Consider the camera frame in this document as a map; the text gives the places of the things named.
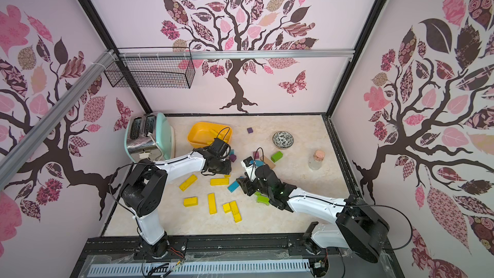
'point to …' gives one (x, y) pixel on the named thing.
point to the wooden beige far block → (268, 162)
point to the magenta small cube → (256, 154)
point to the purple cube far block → (249, 130)
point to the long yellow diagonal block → (188, 182)
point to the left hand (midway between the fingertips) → (228, 172)
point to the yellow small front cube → (226, 208)
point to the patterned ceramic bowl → (283, 139)
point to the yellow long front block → (235, 211)
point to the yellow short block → (190, 201)
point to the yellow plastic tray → (201, 134)
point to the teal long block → (233, 186)
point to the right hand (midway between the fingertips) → (242, 175)
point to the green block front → (262, 199)
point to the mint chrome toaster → (149, 136)
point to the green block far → (276, 156)
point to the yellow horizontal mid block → (219, 181)
